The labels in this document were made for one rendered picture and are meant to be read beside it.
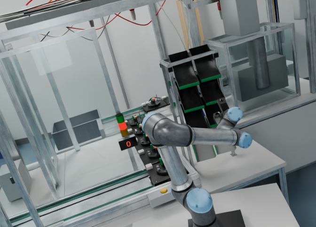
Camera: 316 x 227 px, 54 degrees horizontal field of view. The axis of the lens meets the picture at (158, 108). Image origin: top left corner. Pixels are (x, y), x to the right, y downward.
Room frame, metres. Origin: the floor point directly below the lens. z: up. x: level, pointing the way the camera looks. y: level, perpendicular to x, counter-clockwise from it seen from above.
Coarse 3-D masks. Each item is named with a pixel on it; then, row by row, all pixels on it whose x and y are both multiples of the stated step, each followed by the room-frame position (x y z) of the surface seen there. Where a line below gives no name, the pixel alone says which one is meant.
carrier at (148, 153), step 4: (152, 148) 2.17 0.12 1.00; (140, 152) 2.19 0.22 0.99; (144, 152) 2.19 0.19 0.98; (148, 152) 2.13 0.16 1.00; (152, 152) 2.13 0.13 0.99; (140, 156) 2.16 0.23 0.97; (144, 156) 2.14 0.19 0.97; (148, 156) 2.10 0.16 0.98; (152, 156) 2.07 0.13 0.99; (156, 156) 2.06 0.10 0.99; (160, 156) 2.07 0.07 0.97; (144, 160) 2.08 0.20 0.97; (148, 160) 2.07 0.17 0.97; (152, 160) 2.05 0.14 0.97; (156, 160) 2.03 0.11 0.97; (144, 164) 2.02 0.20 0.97; (152, 164) 2.00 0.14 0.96
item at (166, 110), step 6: (132, 108) 3.35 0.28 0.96; (138, 108) 3.32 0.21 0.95; (162, 108) 3.09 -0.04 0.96; (168, 108) 3.11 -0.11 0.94; (126, 114) 3.27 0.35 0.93; (132, 114) 3.27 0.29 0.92; (138, 114) 3.22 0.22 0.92; (144, 114) 3.05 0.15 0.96; (168, 114) 3.10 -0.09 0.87; (126, 120) 3.06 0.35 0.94
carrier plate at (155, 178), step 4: (156, 164) 1.98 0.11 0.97; (152, 168) 1.94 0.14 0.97; (148, 172) 1.90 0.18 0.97; (152, 172) 1.88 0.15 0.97; (156, 172) 1.87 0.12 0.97; (188, 172) 1.78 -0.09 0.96; (152, 176) 1.84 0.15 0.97; (156, 176) 1.82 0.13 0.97; (160, 176) 1.81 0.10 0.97; (164, 176) 1.80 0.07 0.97; (168, 176) 1.79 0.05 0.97; (152, 180) 1.79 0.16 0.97; (156, 180) 1.77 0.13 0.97; (160, 180) 1.76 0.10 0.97; (164, 180) 1.75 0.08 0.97; (156, 184) 1.74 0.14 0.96; (160, 184) 1.75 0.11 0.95
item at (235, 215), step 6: (240, 210) 1.32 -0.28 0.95; (216, 216) 1.33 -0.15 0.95; (222, 216) 1.32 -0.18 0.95; (228, 216) 1.31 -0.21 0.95; (234, 216) 1.29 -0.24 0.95; (240, 216) 1.28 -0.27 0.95; (192, 222) 1.34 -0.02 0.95; (222, 222) 1.28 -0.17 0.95; (228, 222) 1.27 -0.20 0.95; (234, 222) 1.26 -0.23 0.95; (240, 222) 1.24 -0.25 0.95
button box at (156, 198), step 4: (168, 188) 1.67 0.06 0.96; (152, 192) 1.67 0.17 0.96; (156, 192) 1.66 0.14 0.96; (160, 192) 1.65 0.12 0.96; (168, 192) 1.63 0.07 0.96; (148, 196) 1.64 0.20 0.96; (152, 196) 1.63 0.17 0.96; (156, 196) 1.62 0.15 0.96; (160, 196) 1.61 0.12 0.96; (164, 196) 1.62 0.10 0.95; (168, 196) 1.62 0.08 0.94; (172, 196) 1.63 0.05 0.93; (152, 200) 1.60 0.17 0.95; (156, 200) 1.61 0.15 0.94; (160, 200) 1.61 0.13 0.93; (164, 200) 1.62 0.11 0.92; (168, 200) 1.62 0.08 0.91; (152, 204) 1.60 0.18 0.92; (156, 204) 1.60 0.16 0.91
